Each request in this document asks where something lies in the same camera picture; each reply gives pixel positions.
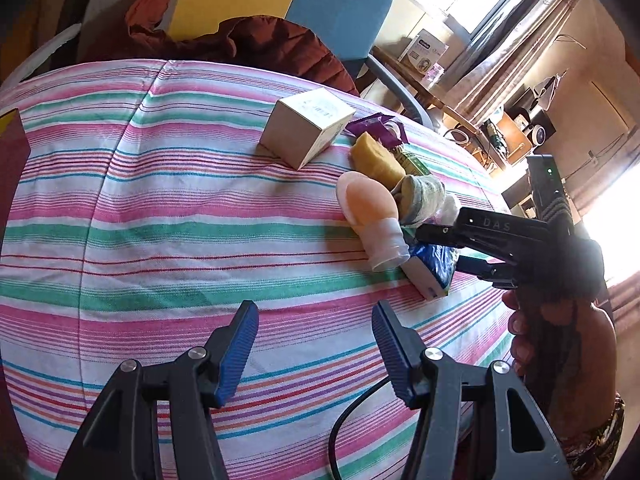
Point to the grey yellow blue chair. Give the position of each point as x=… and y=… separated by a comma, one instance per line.
x=340, y=10

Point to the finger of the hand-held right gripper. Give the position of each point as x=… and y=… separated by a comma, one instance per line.
x=480, y=225
x=487, y=270

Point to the blue tissue pack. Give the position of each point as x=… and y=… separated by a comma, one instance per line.
x=432, y=265

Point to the small pink box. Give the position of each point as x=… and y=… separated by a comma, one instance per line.
x=434, y=74

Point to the person's right hand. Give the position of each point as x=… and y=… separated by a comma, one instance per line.
x=590, y=360

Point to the person's right forearm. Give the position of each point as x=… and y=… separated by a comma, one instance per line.
x=595, y=450

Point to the white cardboard box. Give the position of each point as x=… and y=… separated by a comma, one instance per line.
x=310, y=125

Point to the orange red cloth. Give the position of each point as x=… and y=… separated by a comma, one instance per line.
x=155, y=10

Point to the white grey sock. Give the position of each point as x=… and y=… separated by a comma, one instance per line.
x=417, y=195

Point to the pink patterned curtain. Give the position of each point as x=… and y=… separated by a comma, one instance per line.
x=515, y=50

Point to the maroon jacket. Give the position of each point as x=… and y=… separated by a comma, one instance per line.
x=280, y=50

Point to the purple snack packet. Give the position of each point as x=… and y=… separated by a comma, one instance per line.
x=375, y=127

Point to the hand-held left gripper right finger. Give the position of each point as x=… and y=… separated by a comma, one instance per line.
x=395, y=355

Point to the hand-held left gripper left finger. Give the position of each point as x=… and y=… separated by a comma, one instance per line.
x=235, y=355

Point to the wooden cabinet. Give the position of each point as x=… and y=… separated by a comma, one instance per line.
x=515, y=135

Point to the wooden desk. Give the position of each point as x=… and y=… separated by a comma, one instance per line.
x=415, y=85

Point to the peach silicone bottle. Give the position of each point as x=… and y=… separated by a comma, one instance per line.
x=365, y=200

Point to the white printed carton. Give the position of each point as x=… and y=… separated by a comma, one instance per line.
x=422, y=50

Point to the yellow sponge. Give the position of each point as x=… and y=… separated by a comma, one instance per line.
x=375, y=160

